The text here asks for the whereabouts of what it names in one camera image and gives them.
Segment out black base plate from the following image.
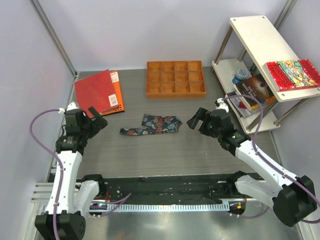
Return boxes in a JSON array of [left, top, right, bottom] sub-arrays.
[[94, 173, 245, 205]]

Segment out right aluminium frame post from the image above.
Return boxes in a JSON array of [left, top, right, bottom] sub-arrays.
[[273, 0, 297, 30]]

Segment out aluminium rail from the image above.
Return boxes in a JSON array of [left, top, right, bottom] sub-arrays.
[[31, 182, 54, 203]]

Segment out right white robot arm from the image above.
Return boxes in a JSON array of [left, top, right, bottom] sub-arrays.
[[187, 98, 320, 227]]

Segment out blue lidded jar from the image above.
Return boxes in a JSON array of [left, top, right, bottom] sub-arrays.
[[232, 69, 251, 84]]

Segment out dark brown book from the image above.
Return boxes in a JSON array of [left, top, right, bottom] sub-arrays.
[[233, 73, 276, 105]]

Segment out red folder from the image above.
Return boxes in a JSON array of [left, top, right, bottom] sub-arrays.
[[74, 69, 119, 118]]

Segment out aluminium frame post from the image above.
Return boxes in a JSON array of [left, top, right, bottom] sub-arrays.
[[29, 0, 78, 78], [273, 0, 297, 30]]

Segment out slotted white cable duct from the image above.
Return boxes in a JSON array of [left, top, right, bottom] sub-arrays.
[[43, 202, 230, 213]]

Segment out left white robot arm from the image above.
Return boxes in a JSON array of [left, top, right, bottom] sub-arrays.
[[34, 102, 108, 240]]

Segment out floral navy necktie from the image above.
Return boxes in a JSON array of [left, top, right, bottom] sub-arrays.
[[119, 114, 183, 136]]

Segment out orange notebook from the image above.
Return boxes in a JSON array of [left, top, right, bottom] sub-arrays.
[[100, 71, 125, 116]]

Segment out orange wooden compartment tray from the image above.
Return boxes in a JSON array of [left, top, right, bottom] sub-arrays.
[[145, 60, 207, 99]]

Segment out red colourful book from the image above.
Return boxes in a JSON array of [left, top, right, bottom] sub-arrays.
[[266, 59, 320, 92]]

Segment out left aluminium frame post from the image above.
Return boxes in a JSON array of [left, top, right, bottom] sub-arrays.
[[29, 0, 78, 78]]

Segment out bottom stacked books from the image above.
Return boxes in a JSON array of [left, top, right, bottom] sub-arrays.
[[226, 91, 276, 118]]

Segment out white two-tier shelf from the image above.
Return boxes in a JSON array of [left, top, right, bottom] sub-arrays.
[[212, 15, 320, 134]]

